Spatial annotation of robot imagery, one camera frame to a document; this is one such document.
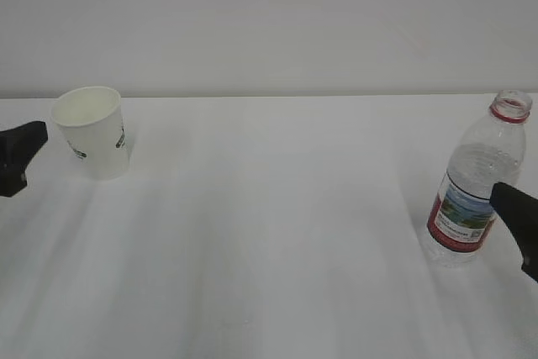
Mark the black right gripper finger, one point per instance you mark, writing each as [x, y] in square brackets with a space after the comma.
[518, 211]

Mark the white paper cup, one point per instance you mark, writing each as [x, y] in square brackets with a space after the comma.
[92, 124]

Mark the clear water bottle red label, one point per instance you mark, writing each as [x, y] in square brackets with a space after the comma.
[491, 150]

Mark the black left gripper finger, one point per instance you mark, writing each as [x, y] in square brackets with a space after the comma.
[18, 148]

